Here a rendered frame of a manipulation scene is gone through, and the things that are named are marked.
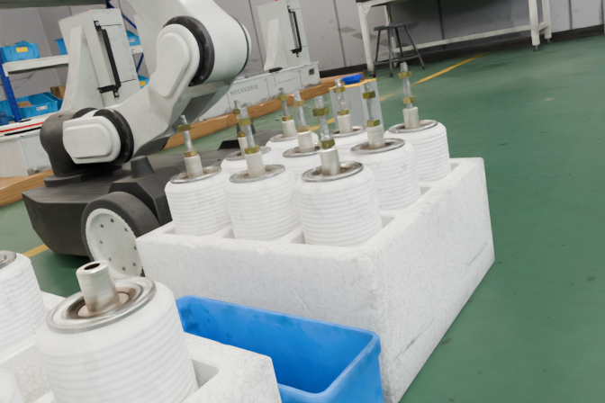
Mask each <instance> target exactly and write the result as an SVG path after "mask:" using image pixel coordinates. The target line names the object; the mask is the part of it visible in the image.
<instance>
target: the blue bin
mask: <svg viewBox="0 0 605 403"><path fill-rule="evenodd" d="M175 302H176V307H177V311H178V315H179V317H180V321H181V324H182V328H183V330H184V332H185V333H187V334H191V335H194V336H199V337H203V338H206V339H210V340H212V341H216V342H219V343H221V344H224V345H231V346H234V347H238V348H240V349H244V350H247V351H250V352H253V353H257V354H263V355H265V356H268V357H270V358H271V360H272V364H273V367H274V372H275V378H276V382H277V387H278V390H279V394H280V399H281V402H282V403H384V394H383V387H382V380H381V373H380V365H379V358H378V356H379V354H380V353H381V350H382V348H381V343H380V337H379V335H378V334H377V333H376V332H373V331H371V330H366V329H362V328H357V327H349V326H344V325H340V324H335V323H330V322H326V321H321V320H317V319H312V318H304V317H299V316H295V315H290V314H285V313H281V312H276V311H271V310H266V309H258V308H253V307H249V306H244V305H239V304H235V303H230V302H226V301H221V300H213V299H208V298H204V297H199V296H194V295H185V296H182V297H179V298H177V299H175Z"/></svg>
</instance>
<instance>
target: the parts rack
mask: <svg viewBox="0 0 605 403"><path fill-rule="evenodd" d="M109 1H111V0H0V10H1V9H20V8H38V7H57V6H75V5H93V4H103V5H104V8H105V9H111V8H112V9H113V8H114V7H113V6H112V5H111V4H110V2H109ZM121 15H122V18H123V19H125V20H126V21H127V22H128V23H129V24H131V25H132V26H133V27H134V28H135V29H136V30H137V26H136V25H135V24H134V23H132V22H131V21H130V20H129V19H127V18H126V17H125V16H124V15H123V14H122V13H121ZM130 49H131V54H133V53H140V52H142V55H141V57H140V62H139V64H138V66H137V68H136V73H138V71H139V68H140V64H141V61H142V60H143V57H144V54H143V50H142V47H141V45H138V46H130ZM68 62H69V56H68V55H62V56H55V57H47V58H35V59H28V60H21V61H14V62H7V63H4V60H3V57H2V54H1V51H0V77H1V80H2V83H3V86H4V89H5V93H6V96H7V100H8V102H9V105H10V108H11V111H12V114H13V115H12V116H7V119H9V118H14V121H8V122H9V124H13V123H16V122H18V121H22V120H27V119H22V116H21V114H20V111H19V108H18V105H17V102H16V99H15V96H14V91H13V88H12V86H11V83H10V79H9V76H10V75H15V74H21V73H28V72H33V71H40V70H45V69H52V68H58V67H68ZM58 112H59V111H57V112H53V113H48V114H44V115H40V116H36V117H31V118H28V119H32V120H33V119H38V118H42V117H48V116H51V115H52V114H54V113H58Z"/></svg>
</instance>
